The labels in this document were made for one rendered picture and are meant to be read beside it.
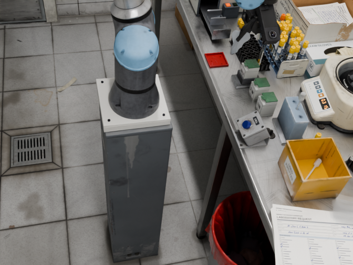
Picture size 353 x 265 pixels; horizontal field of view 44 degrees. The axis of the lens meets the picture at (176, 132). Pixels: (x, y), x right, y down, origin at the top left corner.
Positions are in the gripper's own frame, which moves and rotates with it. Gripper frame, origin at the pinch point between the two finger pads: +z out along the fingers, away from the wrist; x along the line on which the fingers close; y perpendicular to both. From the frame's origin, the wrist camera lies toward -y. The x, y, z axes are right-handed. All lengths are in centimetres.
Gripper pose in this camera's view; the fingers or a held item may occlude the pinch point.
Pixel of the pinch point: (253, 53)
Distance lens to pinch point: 140.1
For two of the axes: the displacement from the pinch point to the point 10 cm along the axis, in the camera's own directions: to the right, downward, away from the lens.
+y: -2.5, -7.5, 6.1
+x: -9.6, 1.4, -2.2
